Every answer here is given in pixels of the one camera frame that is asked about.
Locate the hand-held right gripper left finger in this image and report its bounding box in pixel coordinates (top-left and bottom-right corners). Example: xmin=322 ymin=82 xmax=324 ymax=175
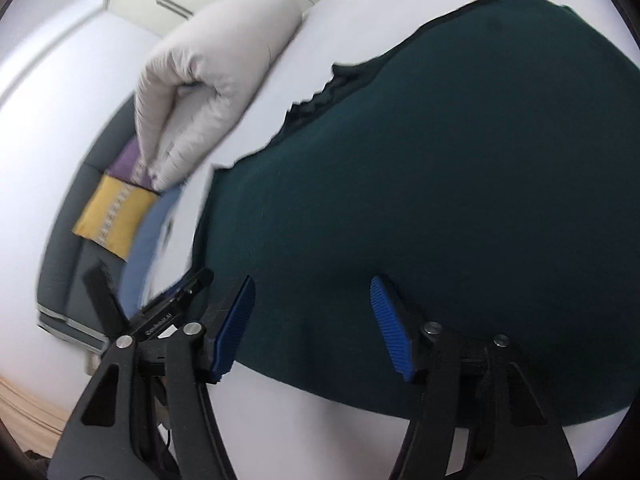
xmin=47 ymin=275 xmax=257 ymax=480

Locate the bed with white sheet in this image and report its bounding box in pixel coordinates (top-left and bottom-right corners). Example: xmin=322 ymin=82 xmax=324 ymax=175
xmin=135 ymin=0 xmax=640 ymax=480

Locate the yellow cushion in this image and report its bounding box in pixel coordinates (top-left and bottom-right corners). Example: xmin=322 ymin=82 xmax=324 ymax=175
xmin=72 ymin=175 xmax=160 ymax=261

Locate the blue pillow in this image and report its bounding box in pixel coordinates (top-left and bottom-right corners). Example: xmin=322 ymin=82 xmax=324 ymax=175
xmin=120 ymin=185 xmax=183 ymax=316

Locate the grey bed headboard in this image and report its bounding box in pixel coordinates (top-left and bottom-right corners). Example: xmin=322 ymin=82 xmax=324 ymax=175
xmin=37 ymin=95 xmax=146 ymax=356

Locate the dark green sweater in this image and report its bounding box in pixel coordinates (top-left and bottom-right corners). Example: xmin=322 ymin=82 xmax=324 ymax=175
xmin=192 ymin=0 xmax=640 ymax=428

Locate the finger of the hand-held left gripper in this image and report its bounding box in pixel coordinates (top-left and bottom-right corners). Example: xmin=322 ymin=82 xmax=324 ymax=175
xmin=135 ymin=267 xmax=215 ymax=322
xmin=82 ymin=260 xmax=127 ymax=337

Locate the purple cushion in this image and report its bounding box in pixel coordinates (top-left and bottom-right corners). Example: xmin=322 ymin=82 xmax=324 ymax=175
xmin=107 ymin=137 xmax=158 ymax=193

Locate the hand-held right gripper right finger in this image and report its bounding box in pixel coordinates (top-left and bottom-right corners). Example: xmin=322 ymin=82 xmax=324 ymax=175
xmin=370 ymin=275 xmax=578 ymax=480

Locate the rolled beige duvet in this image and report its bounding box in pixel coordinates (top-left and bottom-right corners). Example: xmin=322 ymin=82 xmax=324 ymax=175
xmin=134 ymin=0 xmax=305 ymax=193

